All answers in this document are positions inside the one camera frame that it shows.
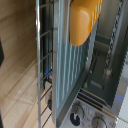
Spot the small toaster oven knob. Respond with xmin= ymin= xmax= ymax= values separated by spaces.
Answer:
xmin=91 ymin=114 xmax=108 ymax=128

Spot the orange toy bread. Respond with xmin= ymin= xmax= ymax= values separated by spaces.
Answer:
xmin=68 ymin=0 xmax=103 ymax=47

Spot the metal wire dish rack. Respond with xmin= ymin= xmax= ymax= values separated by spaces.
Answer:
xmin=46 ymin=0 xmax=128 ymax=128

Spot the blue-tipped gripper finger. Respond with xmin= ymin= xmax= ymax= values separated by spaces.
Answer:
xmin=0 ymin=38 xmax=5 ymax=68
xmin=0 ymin=111 xmax=3 ymax=128

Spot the large toaster oven knob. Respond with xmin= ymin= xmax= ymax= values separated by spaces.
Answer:
xmin=69 ymin=102 xmax=87 ymax=128

